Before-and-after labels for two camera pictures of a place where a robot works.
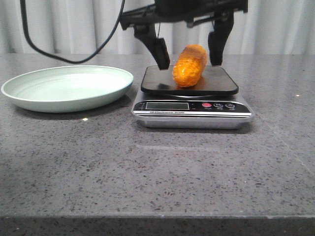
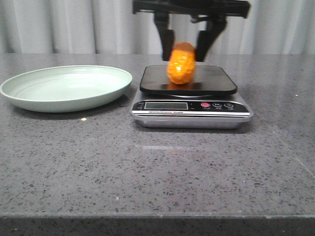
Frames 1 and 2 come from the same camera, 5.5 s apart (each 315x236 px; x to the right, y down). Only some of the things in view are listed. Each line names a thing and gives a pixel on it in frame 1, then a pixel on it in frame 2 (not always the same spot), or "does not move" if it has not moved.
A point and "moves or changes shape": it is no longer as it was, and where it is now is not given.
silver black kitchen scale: [212, 103] does not move
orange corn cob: [189, 65] moves or changes shape
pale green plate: [67, 88] does not move
